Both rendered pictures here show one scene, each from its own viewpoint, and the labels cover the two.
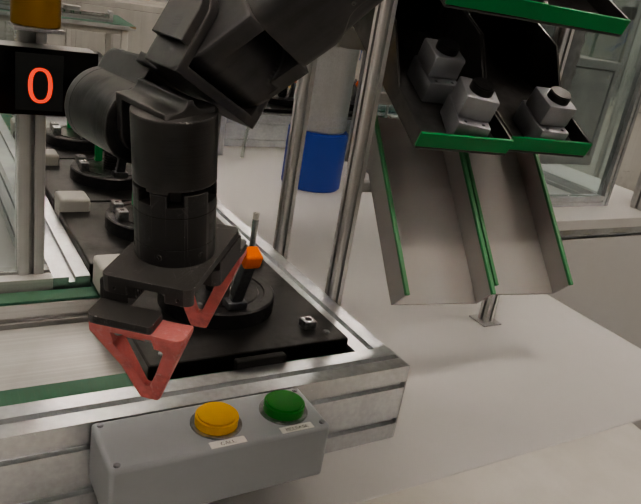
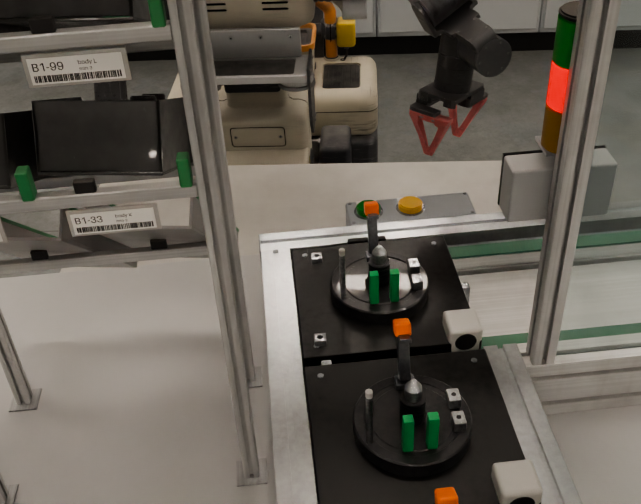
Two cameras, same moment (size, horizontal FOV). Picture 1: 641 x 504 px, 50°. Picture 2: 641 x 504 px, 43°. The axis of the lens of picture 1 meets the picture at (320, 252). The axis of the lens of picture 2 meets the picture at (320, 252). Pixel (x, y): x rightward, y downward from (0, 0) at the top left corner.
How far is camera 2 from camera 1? 1.68 m
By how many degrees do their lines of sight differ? 115
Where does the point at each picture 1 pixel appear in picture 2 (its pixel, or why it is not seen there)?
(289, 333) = (335, 255)
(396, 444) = not seen: hidden behind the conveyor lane
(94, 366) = (474, 299)
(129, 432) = (457, 207)
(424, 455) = (253, 267)
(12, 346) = not seen: hidden behind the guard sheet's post
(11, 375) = (530, 295)
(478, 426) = (190, 282)
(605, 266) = not seen: outside the picture
